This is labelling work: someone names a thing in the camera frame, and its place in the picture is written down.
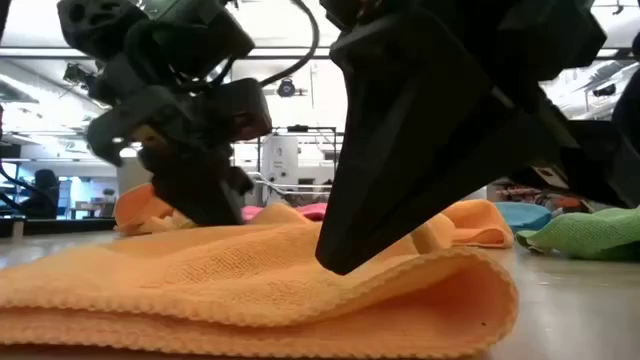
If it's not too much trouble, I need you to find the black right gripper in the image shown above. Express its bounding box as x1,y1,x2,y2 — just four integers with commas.
314,0,640,276

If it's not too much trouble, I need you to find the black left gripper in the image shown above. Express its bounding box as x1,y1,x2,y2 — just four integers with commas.
87,64,255,227

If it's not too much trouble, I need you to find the yellow microfiber towel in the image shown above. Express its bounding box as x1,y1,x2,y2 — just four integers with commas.
167,209,199,230

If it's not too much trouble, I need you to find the pink microfiber towel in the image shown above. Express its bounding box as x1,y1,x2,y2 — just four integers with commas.
242,202,329,222

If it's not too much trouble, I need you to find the blue microfiber towel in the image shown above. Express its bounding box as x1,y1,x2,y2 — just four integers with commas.
494,201,554,234

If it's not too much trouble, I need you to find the green microfiber towel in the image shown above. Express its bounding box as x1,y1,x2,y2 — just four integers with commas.
515,205,640,262

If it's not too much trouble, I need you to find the white plant pot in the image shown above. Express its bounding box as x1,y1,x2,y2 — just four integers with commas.
116,157,154,196

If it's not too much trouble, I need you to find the black office chair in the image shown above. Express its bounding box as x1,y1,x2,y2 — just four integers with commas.
22,168,61,220

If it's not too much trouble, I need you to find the shelf with red bins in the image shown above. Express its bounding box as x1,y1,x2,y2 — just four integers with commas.
492,182,596,214

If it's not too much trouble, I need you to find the black ceiling-hung device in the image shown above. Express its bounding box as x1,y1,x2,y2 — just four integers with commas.
63,63,99,96

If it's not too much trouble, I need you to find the round black ceiling camera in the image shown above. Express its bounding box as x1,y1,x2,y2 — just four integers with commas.
276,77,297,99

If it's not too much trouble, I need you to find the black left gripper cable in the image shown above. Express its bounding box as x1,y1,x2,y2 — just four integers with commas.
219,0,321,94

